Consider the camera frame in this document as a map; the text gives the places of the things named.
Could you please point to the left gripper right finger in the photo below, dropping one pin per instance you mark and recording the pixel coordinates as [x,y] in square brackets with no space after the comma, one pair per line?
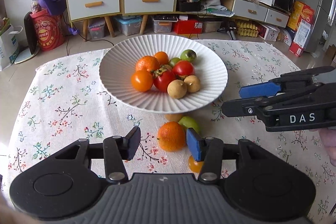
[211,151]

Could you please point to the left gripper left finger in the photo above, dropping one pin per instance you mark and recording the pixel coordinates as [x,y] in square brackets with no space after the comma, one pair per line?
[114,150]

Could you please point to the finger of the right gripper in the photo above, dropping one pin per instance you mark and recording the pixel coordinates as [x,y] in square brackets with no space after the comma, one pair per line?
[267,89]
[242,107]

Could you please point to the green-red tomato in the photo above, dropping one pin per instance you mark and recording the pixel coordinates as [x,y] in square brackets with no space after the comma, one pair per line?
[188,122]

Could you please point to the tan longan fruit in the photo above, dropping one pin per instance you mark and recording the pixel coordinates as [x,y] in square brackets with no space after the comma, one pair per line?
[168,67]
[177,89]
[193,83]

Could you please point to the large red tomato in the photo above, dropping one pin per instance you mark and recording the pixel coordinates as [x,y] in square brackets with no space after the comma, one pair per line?
[183,68]

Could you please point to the green tomato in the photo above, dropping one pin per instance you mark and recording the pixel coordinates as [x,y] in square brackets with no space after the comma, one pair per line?
[188,55]
[174,61]

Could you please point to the red tomato with stem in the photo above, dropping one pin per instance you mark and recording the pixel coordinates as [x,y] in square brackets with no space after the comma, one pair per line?
[162,77]

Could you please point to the large orange mandarin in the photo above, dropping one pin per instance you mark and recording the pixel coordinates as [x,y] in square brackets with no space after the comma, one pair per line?
[148,63]

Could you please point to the small orange tomato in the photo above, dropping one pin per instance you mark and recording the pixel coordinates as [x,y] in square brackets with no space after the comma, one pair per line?
[162,57]

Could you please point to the yellow-orange tomato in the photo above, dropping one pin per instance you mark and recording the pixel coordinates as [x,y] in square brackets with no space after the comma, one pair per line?
[195,166]

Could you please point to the brown longan fruit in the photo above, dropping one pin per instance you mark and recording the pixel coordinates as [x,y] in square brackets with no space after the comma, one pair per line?
[173,117]

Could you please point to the yellow egg carton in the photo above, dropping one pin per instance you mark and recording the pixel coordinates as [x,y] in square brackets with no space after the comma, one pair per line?
[247,28]

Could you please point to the floral tablecloth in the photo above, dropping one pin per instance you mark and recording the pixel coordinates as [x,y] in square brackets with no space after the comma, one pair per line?
[67,101]

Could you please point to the white ribbed plate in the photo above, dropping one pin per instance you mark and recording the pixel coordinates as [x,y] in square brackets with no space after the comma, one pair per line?
[118,65]

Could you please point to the red box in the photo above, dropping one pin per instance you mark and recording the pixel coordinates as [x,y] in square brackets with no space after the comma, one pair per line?
[191,26]

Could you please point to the low wooden tv cabinet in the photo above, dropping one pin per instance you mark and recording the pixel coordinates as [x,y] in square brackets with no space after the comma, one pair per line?
[243,9]

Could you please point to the clear storage bin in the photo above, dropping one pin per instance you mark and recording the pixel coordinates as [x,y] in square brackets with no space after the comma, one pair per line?
[128,25]

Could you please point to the red gift bucket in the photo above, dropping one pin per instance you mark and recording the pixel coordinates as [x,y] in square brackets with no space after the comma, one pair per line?
[48,29]

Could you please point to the white paper bag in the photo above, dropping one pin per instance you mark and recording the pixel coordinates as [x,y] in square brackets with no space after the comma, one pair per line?
[9,46]

